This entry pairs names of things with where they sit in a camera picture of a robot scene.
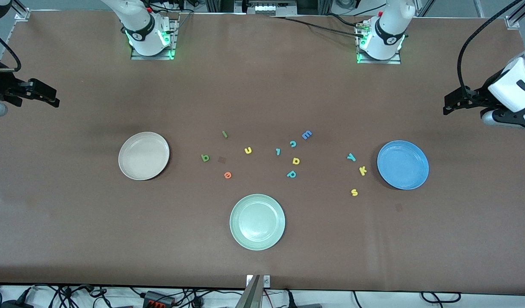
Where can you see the left Franka gripper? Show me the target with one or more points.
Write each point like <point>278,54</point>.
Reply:
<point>481,92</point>

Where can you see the yellow foam letter k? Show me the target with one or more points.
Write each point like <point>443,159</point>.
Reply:
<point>361,170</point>

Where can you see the teal foam letter y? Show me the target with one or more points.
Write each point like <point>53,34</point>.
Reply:
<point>352,157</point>

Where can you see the green foam letter b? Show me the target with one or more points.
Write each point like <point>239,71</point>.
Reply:
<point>204,159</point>

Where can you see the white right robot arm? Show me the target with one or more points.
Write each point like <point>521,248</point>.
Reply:
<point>145,38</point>

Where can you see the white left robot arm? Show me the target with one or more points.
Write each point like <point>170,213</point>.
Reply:
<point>384,40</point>

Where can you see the blue round plate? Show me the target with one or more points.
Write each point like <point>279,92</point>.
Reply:
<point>402,164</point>

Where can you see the beige brown round plate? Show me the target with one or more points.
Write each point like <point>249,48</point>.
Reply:
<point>143,155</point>

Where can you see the blue foam letter E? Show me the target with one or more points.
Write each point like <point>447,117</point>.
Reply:
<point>307,135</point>

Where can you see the teal foam letter p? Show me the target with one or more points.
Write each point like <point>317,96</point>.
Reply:
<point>288,175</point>

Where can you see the brown table cover mat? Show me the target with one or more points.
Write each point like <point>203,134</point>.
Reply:
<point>262,94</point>

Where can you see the grey metal control box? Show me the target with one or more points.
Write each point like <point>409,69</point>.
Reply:
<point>266,7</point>

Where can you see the black orange power adapter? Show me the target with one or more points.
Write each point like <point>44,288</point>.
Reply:
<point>157,298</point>

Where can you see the pale green round plate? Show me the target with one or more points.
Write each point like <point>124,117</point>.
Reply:
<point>257,222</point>

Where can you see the aluminium frame post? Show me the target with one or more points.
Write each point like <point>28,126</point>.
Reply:
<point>23,15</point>
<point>512,21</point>

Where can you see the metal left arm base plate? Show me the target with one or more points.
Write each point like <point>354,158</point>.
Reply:
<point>395,61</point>

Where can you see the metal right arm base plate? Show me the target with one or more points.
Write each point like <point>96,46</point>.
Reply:
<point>136,56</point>

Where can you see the small white bracket plate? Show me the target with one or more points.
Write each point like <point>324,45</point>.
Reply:
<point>266,281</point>

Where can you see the grey metal mount bar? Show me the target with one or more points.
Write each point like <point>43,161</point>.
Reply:
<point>252,297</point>

